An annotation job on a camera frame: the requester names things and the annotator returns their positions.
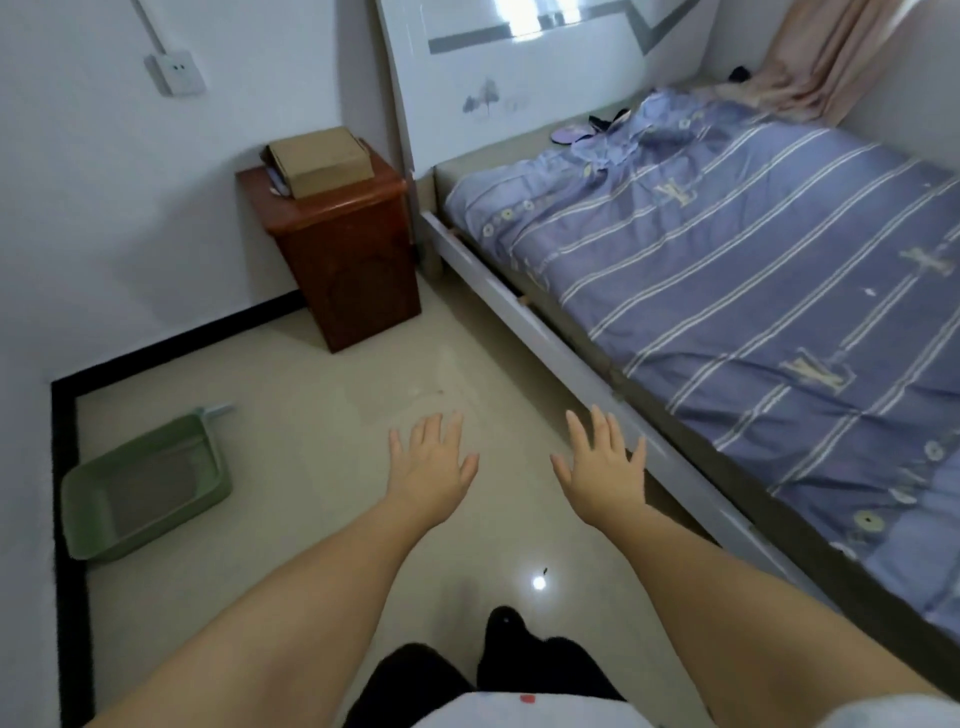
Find person's left hand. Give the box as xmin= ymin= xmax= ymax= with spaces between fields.
xmin=388 ymin=410 xmax=481 ymax=527

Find person's right hand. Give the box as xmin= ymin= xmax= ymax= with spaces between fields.
xmin=550 ymin=404 xmax=648 ymax=527

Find person's left forearm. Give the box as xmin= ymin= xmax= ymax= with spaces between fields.
xmin=84 ymin=496 xmax=445 ymax=728

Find person's right forearm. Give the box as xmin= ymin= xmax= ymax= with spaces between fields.
xmin=581 ymin=504 xmax=952 ymax=728

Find black trousers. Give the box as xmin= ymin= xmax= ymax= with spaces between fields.
xmin=341 ymin=605 xmax=629 ymax=728

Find brown wooden nightstand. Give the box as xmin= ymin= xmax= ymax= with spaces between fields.
xmin=235 ymin=139 xmax=423 ymax=355

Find blue striped bed quilt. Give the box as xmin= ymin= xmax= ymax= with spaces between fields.
xmin=445 ymin=87 xmax=960 ymax=648

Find white shirt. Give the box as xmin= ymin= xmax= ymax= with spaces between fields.
xmin=408 ymin=691 xmax=725 ymax=728

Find green plastic litter tray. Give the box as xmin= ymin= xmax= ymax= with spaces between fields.
xmin=60 ymin=407 xmax=234 ymax=565

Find dark book under box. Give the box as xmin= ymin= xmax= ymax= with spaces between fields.
xmin=260 ymin=147 xmax=292 ymax=199

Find brown cardboard box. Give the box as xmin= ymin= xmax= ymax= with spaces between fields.
xmin=267 ymin=126 xmax=375 ymax=201

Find white bed headboard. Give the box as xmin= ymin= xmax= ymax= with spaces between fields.
xmin=373 ymin=0 xmax=723 ymax=180

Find pink curtain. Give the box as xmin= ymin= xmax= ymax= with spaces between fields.
xmin=693 ymin=0 xmax=918 ymax=127

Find white bed frame rail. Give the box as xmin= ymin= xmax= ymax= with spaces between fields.
xmin=418 ymin=209 xmax=835 ymax=606

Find white wall socket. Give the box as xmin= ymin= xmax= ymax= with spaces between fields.
xmin=143 ymin=49 xmax=207 ymax=99

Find white wall cable conduit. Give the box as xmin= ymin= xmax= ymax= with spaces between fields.
xmin=130 ymin=0 xmax=169 ymax=58

